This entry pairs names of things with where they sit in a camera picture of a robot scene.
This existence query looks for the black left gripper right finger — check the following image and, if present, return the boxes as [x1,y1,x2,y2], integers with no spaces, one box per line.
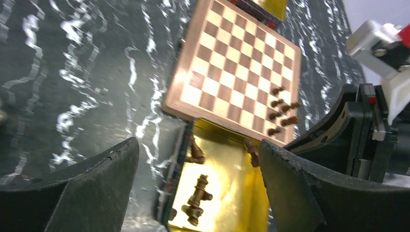
[259,140,410,232]

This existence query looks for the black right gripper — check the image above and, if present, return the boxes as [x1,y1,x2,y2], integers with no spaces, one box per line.
[285,84,410,183]

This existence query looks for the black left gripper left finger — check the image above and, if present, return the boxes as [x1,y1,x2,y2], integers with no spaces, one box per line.
[0,137,139,232]

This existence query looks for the dark tall piece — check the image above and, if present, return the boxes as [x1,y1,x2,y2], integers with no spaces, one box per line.
[268,112,283,121]

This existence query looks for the gold tin with dark pieces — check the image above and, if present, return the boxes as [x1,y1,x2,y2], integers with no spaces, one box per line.
[157,119,269,232]

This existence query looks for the dark chess king piece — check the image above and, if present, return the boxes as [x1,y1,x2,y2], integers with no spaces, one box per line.
[181,174,213,227]

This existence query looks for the wooden folding chess board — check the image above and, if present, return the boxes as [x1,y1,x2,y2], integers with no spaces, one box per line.
[162,0,301,145]

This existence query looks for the gold tin with light pieces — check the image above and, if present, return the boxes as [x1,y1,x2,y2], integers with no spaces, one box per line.
[229,0,288,29]

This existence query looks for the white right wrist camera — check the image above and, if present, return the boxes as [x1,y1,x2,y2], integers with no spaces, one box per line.
[346,20,410,125]

